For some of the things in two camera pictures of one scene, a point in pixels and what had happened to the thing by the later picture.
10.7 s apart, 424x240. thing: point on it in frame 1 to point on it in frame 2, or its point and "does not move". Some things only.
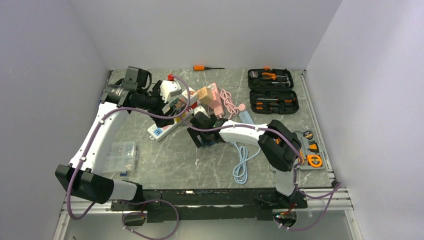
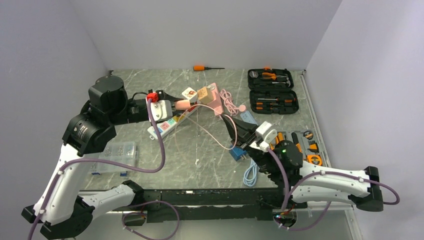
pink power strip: x=216 y=104 does not move
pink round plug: x=241 y=107 does not move
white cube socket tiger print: x=193 y=97 does not move
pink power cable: x=231 y=107 does not move
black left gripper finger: x=162 y=122 to x=177 y=113
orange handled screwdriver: x=203 y=68 does not move
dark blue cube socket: x=205 y=143 to x=237 y=152
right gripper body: x=195 y=133 to x=263 y=160
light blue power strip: x=245 y=117 does not move
